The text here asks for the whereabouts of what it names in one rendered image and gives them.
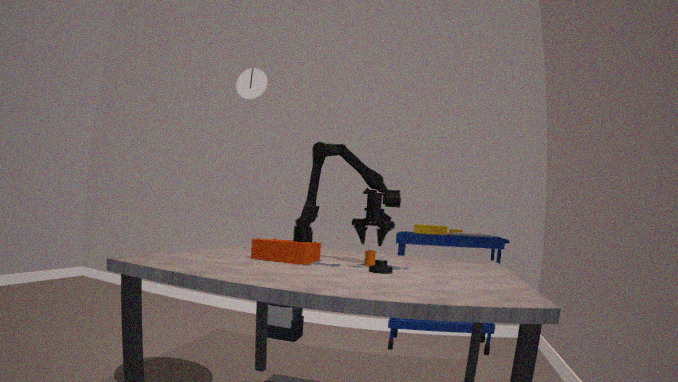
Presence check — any orange knob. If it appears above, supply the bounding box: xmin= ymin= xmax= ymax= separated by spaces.
xmin=365 ymin=250 xmax=375 ymax=267

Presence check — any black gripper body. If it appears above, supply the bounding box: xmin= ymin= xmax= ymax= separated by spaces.
xmin=352 ymin=205 xmax=394 ymax=230

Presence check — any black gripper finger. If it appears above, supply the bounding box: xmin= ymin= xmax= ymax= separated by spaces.
xmin=354 ymin=226 xmax=368 ymax=244
xmin=377 ymin=229 xmax=391 ymax=246

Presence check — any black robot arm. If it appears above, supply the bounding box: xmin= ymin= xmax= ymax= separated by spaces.
xmin=292 ymin=142 xmax=401 ymax=242

